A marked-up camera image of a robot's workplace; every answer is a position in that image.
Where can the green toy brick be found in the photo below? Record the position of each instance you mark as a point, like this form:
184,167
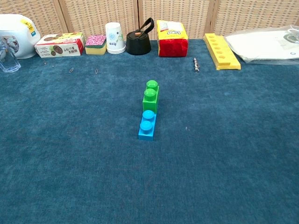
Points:
150,103

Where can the blue toy brick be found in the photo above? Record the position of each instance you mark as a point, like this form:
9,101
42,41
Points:
146,135

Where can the yellow red snack bag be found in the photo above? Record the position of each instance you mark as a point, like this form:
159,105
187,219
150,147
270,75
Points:
172,46

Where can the blue table cloth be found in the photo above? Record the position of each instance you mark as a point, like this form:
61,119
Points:
93,163

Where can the stack of white paper cups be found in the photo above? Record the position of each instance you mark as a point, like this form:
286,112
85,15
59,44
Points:
114,37

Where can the yellow sponge pink patterned top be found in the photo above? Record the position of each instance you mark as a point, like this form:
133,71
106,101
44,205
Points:
95,42

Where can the yellow tray with round holes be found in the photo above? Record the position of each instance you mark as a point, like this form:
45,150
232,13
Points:
224,53

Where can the woven folding screen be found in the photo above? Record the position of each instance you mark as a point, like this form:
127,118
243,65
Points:
98,16

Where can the red white cookie box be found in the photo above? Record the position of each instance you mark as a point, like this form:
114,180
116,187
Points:
60,47

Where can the clear plastic bag white sheets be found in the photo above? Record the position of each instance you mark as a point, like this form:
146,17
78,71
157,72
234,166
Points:
257,44

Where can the clear plastic water bottle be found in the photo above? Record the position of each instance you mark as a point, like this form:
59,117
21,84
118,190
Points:
9,63

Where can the grey tape roll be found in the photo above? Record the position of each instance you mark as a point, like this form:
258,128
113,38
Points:
292,37

